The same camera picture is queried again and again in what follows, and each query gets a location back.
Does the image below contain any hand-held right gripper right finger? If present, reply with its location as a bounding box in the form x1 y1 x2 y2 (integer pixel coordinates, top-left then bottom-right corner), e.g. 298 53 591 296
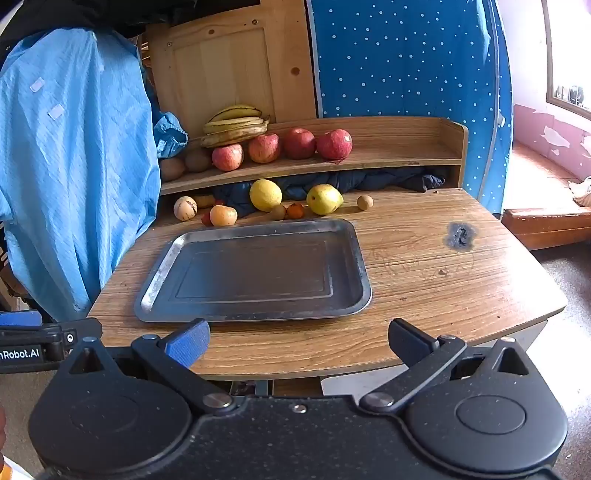
360 318 529 413

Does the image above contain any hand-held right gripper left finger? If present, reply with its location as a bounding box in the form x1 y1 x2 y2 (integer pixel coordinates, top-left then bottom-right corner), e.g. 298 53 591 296
68 318 237 414

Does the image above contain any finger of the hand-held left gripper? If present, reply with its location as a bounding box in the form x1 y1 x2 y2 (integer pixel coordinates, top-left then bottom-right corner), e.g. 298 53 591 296
0 318 102 374
0 311 43 329

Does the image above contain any metal baking tray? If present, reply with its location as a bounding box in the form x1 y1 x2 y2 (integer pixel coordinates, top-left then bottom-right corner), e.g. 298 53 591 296
134 219 373 324

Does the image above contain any orange round fruit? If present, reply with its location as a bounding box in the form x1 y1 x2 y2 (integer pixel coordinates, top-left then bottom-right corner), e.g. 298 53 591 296
209 205 238 227

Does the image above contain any striped pepino melon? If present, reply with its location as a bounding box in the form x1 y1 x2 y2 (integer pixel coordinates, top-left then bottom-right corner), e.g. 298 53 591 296
174 196 198 221

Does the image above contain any yellow green pear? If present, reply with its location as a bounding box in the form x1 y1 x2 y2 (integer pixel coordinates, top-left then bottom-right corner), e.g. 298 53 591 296
307 184 344 216

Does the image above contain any yellow lemon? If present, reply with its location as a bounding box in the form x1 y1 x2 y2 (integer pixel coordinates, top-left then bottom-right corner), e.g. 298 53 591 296
250 179 283 212

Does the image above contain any white yellow box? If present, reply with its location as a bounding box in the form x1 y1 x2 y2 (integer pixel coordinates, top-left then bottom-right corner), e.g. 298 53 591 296
0 455 33 480

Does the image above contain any light blue coat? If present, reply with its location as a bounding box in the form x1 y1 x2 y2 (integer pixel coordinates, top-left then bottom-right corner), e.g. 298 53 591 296
0 28 161 321

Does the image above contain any dark blue jacket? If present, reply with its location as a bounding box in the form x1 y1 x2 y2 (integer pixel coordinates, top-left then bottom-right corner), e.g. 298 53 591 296
212 167 446 217

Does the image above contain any brown kiwi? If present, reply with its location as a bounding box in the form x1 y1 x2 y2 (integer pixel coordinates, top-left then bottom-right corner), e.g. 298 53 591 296
185 148 213 173
159 157 187 182

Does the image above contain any wooden bench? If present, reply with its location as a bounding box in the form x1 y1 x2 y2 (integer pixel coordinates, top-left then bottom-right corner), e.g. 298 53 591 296
501 205 591 252

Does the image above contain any red apple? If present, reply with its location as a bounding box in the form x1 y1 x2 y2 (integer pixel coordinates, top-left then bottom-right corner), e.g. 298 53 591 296
248 133 281 164
317 129 353 161
212 143 244 172
283 128 317 160

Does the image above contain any wooden desk shelf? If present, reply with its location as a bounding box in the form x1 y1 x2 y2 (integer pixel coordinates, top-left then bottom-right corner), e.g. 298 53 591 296
159 115 469 197

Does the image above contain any blue elastic cuff cover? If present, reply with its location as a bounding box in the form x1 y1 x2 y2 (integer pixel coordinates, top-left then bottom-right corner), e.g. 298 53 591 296
152 112 189 160

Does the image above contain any yellow spotted banana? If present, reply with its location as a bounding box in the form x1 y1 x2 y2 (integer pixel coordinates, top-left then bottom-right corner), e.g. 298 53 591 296
200 120 271 149
203 115 271 131
210 104 264 123

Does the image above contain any white crumpled cloth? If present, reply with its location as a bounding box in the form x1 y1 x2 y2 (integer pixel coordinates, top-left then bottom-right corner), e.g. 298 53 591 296
567 176 591 207

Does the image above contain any wooden panel board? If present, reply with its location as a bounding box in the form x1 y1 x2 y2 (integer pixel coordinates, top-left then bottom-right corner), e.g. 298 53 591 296
145 0 319 139

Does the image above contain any blue dotted fabric wardrobe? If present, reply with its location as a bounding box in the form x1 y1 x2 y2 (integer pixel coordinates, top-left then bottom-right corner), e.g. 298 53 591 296
307 0 515 217

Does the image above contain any window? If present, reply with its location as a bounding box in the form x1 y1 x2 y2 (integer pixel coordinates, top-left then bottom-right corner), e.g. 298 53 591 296
540 0 591 121

